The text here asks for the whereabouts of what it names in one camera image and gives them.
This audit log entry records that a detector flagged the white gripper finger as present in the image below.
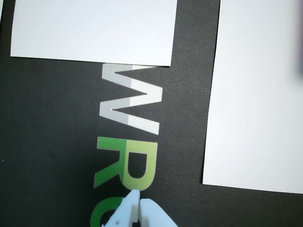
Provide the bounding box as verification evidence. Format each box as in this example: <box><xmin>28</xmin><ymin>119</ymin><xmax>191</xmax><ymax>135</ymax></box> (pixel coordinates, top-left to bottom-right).
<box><xmin>101</xmin><ymin>189</ymin><xmax>141</xmax><ymax>227</ymax></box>
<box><xmin>139</xmin><ymin>198</ymin><xmax>179</xmax><ymax>227</ymax></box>

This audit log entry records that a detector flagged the black mat with WRO print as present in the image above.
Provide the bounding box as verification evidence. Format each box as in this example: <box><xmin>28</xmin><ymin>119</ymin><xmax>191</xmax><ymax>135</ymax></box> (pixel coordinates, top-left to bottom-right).
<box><xmin>0</xmin><ymin>0</ymin><xmax>303</xmax><ymax>227</ymax></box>

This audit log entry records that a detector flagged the white sheet marked one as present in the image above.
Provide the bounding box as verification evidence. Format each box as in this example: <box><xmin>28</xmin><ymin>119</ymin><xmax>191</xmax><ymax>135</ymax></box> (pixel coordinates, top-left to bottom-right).
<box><xmin>10</xmin><ymin>0</ymin><xmax>178</xmax><ymax>68</ymax></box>

